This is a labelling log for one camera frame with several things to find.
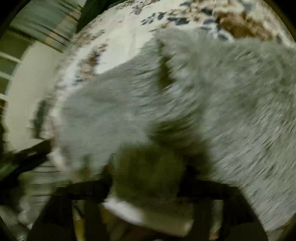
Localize grey fluffy pants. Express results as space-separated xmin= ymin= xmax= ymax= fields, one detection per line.
xmin=57 ymin=29 xmax=295 ymax=231

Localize floral fleece blanket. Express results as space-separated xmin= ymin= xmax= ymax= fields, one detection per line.
xmin=30 ymin=0 xmax=296 ymax=237

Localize striped curtain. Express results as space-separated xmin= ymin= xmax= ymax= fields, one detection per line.
xmin=0 ymin=0 xmax=83 ymax=103

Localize dark green jacket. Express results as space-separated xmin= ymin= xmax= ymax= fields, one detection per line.
xmin=76 ymin=0 xmax=124 ymax=33

